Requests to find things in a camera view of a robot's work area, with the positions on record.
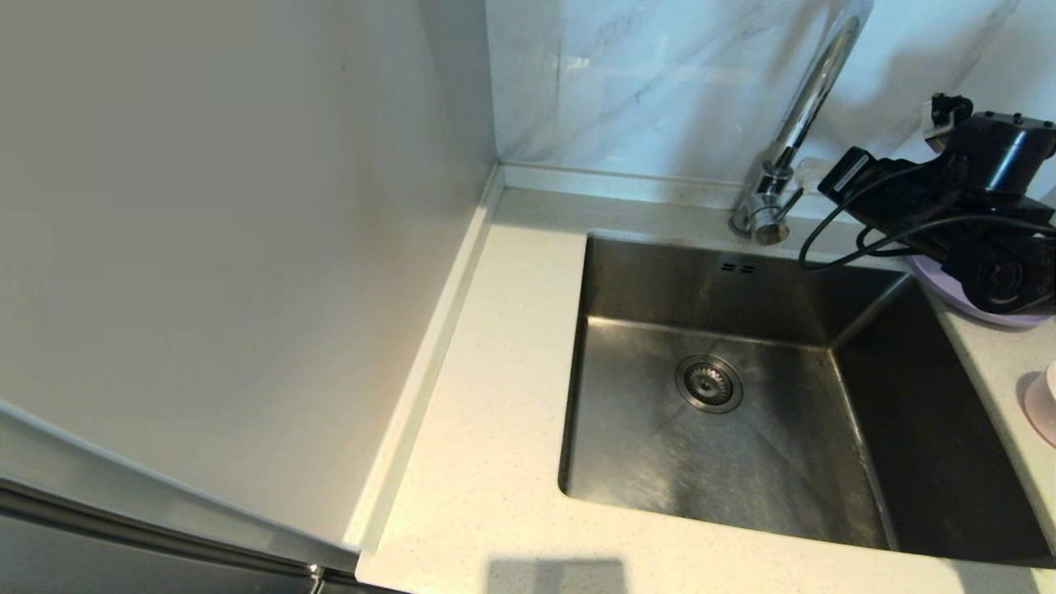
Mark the round metal drain strainer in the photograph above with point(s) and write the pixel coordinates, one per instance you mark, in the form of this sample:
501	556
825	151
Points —
709	384

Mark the purple plastic plate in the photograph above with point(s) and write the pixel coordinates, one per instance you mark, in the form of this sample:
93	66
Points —
936	285

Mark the pale pink bowl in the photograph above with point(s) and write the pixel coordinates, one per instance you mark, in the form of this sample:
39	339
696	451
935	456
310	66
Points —
1044	408

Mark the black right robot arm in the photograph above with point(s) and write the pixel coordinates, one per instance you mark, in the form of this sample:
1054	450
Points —
1011	157

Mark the stainless steel sink basin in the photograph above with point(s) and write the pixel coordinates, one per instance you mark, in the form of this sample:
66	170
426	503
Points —
742	462

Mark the tall white cabinet grey front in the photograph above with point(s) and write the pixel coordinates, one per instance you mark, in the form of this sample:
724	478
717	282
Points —
206	247

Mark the chrome gooseneck faucet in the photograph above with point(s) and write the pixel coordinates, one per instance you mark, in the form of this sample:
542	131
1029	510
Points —
813	82

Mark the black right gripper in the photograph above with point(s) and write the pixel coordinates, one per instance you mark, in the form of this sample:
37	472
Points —
899	194

